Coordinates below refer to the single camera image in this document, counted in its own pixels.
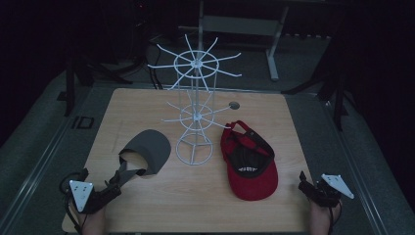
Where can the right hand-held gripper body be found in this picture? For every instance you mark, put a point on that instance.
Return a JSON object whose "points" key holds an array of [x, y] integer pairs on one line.
{"points": [[326, 192]]}

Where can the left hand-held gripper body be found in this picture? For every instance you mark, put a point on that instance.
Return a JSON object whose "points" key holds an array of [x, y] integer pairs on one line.
{"points": [[94, 199]]}

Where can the grey sun visor cap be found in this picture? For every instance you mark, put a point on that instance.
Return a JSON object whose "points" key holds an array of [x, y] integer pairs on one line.
{"points": [[151, 150]]}

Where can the person's left hand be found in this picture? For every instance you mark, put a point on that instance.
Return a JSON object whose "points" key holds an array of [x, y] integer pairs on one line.
{"points": [[94, 222]]}

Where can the person's right hand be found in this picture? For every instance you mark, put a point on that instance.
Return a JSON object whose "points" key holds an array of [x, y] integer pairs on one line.
{"points": [[321, 220]]}

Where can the red baseball cap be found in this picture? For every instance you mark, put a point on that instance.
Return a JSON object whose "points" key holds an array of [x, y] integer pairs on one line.
{"points": [[253, 169]]}

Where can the black tripod stand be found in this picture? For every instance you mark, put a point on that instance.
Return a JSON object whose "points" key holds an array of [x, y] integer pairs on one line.
{"points": [[337, 94], [70, 88]]}

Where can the black floor bracket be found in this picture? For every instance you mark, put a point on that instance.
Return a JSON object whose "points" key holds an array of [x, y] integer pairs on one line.
{"points": [[83, 122]]}

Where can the white metal desk frame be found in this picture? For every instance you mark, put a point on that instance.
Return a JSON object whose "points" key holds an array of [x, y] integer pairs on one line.
{"points": [[241, 26]]}

